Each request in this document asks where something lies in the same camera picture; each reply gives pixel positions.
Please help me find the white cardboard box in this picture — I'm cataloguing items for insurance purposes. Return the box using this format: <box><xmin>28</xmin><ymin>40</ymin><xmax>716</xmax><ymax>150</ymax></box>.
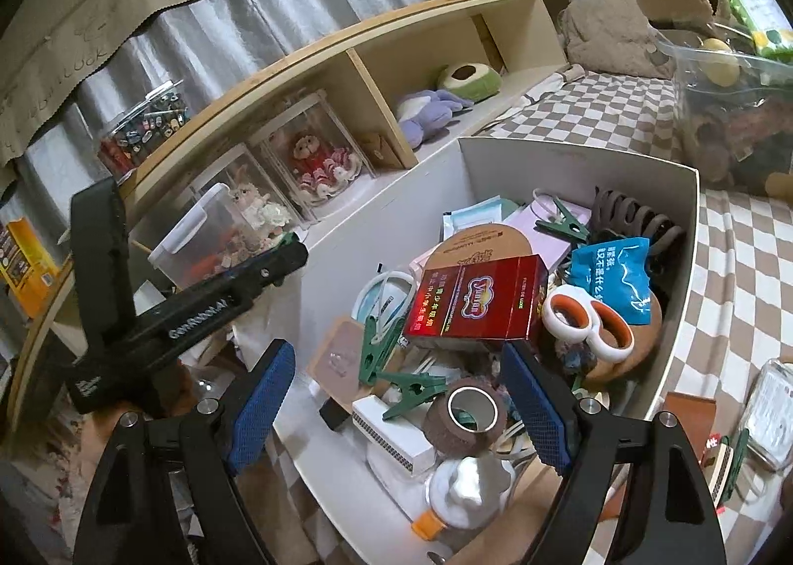
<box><xmin>269</xmin><ymin>137</ymin><xmax>700</xmax><ymax>564</ymax></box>

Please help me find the clear plastic storage bin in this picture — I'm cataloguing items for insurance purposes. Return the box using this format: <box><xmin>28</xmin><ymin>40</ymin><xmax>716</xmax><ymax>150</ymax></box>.
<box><xmin>648</xmin><ymin>21</ymin><xmax>792</xmax><ymax>203</ymax></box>

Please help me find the white flower lid bottle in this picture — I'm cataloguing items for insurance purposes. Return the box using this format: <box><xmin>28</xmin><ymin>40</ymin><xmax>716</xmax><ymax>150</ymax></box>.
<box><xmin>411</xmin><ymin>452</ymin><xmax>516</xmax><ymax>541</ymax></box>

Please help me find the yellow box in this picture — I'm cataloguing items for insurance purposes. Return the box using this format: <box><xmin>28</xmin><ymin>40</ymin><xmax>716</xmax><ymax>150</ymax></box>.
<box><xmin>0</xmin><ymin>218</ymin><xmax>59</xmax><ymax>318</ymax></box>

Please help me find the avocado plush toy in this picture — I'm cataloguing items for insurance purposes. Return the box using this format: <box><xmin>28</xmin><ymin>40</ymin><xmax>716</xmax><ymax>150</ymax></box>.
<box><xmin>437</xmin><ymin>63</ymin><xmax>502</xmax><ymax>103</ymax></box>

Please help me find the brown tape roll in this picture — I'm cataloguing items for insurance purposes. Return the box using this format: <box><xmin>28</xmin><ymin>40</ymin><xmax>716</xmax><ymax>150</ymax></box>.
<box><xmin>422</xmin><ymin>379</ymin><xmax>507</xmax><ymax>457</ymax></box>

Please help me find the green wet wipes pack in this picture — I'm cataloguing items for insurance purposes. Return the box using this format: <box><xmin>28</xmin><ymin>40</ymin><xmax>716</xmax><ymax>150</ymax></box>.
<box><xmin>730</xmin><ymin>0</ymin><xmax>793</xmax><ymax>63</ymax></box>

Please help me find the clear rectangular packet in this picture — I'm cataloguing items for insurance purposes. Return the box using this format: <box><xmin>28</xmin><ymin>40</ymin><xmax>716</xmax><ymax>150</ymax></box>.
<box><xmin>739</xmin><ymin>360</ymin><xmax>793</xmax><ymax>472</ymax></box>

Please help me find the clear box with lid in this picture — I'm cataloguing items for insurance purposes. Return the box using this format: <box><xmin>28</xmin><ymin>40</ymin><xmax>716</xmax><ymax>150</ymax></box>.
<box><xmin>148</xmin><ymin>182</ymin><xmax>266</xmax><ymax>290</ymax></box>

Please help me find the round cork coaster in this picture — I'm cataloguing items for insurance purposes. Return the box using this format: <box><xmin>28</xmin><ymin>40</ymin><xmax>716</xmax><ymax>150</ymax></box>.
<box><xmin>423</xmin><ymin>224</ymin><xmax>534</xmax><ymax>271</ymax></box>

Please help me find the bunny doll clear case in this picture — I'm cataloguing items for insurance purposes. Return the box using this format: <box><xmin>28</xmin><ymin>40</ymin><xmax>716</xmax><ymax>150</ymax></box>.
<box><xmin>189</xmin><ymin>144</ymin><xmax>302</xmax><ymax>245</ymax></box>

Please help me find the wooden shelf unit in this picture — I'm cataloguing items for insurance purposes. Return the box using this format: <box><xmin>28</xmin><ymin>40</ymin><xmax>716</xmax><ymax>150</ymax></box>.
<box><xmin>5</xmin><ymin>0</ymin><xmax>571</xmax><ymax>436</ymax></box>

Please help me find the brown leather pouch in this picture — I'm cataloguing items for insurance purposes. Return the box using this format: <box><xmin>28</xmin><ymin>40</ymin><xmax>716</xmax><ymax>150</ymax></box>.
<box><xmin>661</xmin><ymin>392</ymin><xmax>716</xmax><ymax>459</ymax></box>

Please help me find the white matchbox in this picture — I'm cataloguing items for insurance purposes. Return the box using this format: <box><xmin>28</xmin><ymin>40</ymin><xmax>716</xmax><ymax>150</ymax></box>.
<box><xmin>352</xmin><ymin>395</ymin><xmax>437</xmax><ymax>476</ymax></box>

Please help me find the doll in clear case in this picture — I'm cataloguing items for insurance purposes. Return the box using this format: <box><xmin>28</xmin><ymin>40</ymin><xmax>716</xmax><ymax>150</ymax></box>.
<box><xmin>247</xmin><ymin>90</ymin><xmax>375</xmax><ymax>222</ymax></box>

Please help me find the brown hair claw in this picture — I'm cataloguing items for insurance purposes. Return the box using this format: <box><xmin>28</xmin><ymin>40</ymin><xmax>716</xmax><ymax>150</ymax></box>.
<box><xmin>589</xmin><ymin>188</ymin><xmax>685</xmax><ymax>258</ymax></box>

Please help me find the beige fluffy blanket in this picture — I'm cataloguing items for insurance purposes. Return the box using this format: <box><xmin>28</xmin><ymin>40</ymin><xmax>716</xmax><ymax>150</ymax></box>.
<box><xmin>558</xmin><ymin>0</ymin><xmax>674</xmax><ymax>79</ymax></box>

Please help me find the grey window curtain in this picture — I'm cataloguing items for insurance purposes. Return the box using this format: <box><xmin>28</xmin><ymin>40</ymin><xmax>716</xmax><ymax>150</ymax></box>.
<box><xmin>1</xmin><ymin>0</ymin><xmax>426</xmax><ymax>247</ymax></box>

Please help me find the red cardboard box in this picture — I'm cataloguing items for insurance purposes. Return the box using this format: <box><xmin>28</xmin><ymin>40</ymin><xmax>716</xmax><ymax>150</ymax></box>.
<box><xmin>404</xmin><ymin>255</ymin><xmax>548</xmax><ymax>351</ymax></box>

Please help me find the blue snack packet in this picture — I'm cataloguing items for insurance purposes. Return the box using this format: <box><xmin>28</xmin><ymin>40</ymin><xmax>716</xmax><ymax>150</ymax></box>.
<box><xmin>567</xmin><ymin>237</ymin><xmax>652</xmax><ymax>326</ymax></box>

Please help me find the yellow ball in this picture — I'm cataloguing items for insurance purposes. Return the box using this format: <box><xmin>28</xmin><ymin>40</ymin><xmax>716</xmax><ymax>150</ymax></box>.
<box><xmin>700</xmin><ymin>38</ymin><xmax>740</xmax><ymax>89</ymax></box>

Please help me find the checkered bed sheet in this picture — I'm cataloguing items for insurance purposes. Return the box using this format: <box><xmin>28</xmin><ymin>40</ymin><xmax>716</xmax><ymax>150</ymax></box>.
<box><xmin>482</xmin><ymin>68</ymin><xmax>793</xmax><ymax>565</ymax></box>

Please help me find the purple plush toy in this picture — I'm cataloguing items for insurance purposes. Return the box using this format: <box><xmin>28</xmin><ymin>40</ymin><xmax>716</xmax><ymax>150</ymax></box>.
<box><xmin>395</xmin><ymin>90</ymin><xmax>473</xmax><ymax>150</ymax></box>

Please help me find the green clothespin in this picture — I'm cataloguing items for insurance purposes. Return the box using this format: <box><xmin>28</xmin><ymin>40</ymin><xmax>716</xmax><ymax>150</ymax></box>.
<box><xmin>378</xmin><ymin>372</ymin><xmax>448</xmax><ymax>421</ymax></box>

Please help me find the jar of colourful items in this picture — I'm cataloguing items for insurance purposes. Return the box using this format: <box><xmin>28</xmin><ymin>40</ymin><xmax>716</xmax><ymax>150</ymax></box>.
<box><xmin>97</xmin><ymin>80</ymin><xmax>191</xmax><ymax>185</ymax></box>

